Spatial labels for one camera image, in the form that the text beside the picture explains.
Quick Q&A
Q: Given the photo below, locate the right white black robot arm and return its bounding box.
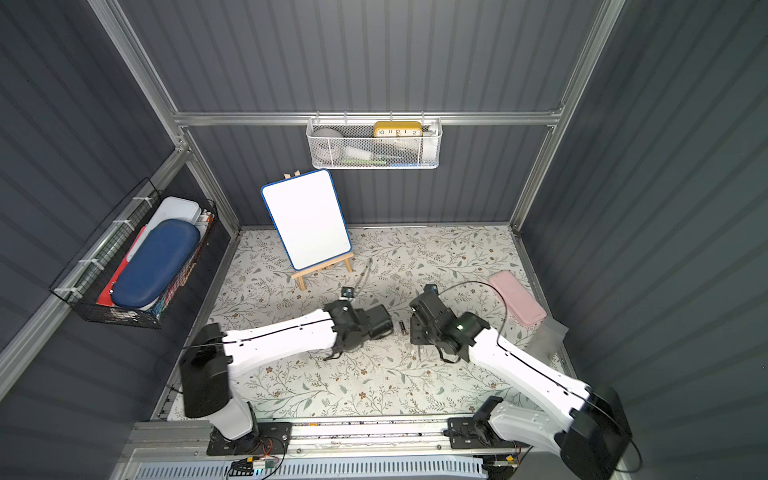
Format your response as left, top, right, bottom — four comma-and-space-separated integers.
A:
409, 284, 634, 479

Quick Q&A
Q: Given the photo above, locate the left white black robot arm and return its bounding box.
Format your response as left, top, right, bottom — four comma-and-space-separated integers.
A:
179, 299, 394, 442

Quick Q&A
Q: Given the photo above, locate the wooden easel stand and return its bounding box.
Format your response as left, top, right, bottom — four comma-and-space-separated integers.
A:
283, 171, 355, 292

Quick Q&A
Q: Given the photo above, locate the pink pencil case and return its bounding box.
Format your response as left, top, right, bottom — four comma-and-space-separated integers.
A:
489, 271, 547, 328

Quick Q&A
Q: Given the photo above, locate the white tape roll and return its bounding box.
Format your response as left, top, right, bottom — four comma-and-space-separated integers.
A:
308, 128, 345, 165

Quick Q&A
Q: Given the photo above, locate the yellow clock in basket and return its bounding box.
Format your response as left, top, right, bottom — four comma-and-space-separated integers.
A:
373, 120, 424, 138

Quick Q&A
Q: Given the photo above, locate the dark blue oval case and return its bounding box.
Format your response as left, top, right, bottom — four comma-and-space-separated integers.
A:
112, 219, 200, 309

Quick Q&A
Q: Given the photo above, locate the white plastic container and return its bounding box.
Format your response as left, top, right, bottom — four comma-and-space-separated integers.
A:
135, 196, 201, 246

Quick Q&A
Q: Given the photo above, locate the red folder in basket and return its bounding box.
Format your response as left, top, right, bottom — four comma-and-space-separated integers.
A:
96, 226, 146, 307

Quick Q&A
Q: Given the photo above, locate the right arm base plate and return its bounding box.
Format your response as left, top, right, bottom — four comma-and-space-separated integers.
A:
442, 417, 529, 451

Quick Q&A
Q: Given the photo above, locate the white board blue frame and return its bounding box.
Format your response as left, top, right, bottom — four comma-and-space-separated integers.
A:
259, 168, 354, 272

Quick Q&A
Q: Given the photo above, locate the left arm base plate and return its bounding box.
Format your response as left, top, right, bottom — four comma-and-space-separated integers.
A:
206, 422, 293, 457

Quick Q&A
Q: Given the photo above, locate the white wire mesh basket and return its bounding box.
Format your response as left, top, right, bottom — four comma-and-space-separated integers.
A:
306, 118, 443, 170

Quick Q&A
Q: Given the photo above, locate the black wire wall basket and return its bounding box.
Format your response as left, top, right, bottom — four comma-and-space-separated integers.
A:
50, 178, 218, 329

